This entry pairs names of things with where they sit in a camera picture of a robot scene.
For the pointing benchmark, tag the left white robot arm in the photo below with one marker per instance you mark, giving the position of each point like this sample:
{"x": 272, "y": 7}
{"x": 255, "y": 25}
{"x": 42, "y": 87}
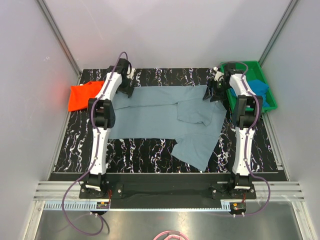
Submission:
{"x": 102, "y": 116}

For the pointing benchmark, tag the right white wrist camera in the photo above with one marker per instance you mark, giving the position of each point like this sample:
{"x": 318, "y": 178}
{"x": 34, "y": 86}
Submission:
{"x": 218, "y": 74}

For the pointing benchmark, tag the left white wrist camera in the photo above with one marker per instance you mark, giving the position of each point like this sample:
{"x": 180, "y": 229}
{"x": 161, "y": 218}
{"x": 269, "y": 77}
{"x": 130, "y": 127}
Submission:
{"x": 130, "y": 72}

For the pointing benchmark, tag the aluminium frame rail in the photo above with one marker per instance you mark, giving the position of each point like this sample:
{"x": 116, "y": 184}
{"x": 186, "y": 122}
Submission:
{"x": 274, "y": 191}

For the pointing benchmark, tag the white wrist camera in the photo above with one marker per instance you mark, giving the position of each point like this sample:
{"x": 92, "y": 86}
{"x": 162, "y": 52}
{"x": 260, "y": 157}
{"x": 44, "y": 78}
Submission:
{"x": 130, "y": 72}
{"x": 218, "y": 74}

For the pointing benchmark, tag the orange folded t shirt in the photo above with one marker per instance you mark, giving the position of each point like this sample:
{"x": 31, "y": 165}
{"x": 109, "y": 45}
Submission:
{"x": 80, "y": 95}

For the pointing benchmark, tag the blue t shirt in bin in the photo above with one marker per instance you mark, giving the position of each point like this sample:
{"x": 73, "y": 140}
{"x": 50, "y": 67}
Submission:
{"x": 260, "y": 89}

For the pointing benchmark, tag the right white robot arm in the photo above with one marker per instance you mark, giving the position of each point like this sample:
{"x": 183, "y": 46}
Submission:
{"x": 246, "y": 114}

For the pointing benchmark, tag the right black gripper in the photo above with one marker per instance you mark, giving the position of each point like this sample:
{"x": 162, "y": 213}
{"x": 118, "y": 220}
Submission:
{"x": 211, "y": 84}

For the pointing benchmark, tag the green plastic bin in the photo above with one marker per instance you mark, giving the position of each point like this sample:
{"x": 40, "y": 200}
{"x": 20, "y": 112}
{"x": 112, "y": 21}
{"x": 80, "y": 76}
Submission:
{"x": 254, "y": 73}

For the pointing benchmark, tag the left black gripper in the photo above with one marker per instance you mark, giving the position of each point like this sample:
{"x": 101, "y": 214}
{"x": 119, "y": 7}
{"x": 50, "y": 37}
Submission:
{"x": 128, "y": 90}

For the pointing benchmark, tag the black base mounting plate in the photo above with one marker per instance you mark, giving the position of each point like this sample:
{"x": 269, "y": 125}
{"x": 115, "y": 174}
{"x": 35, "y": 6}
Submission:
{"x": 159, "y": 202}

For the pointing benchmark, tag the grey-blue t shirt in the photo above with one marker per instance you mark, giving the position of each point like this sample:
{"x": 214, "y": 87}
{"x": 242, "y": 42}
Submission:
{"x": 171, "y": 112}

